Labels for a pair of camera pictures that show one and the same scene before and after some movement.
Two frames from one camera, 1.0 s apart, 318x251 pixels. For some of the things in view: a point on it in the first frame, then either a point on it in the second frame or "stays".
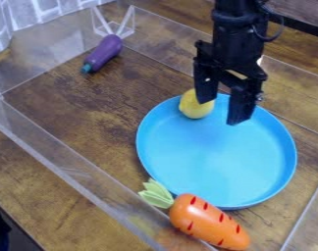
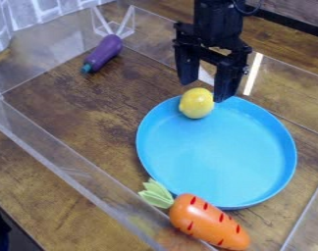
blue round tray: (234, 164) stays
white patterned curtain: (13, 14) stays
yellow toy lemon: (190, 106) stays
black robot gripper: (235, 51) → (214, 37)
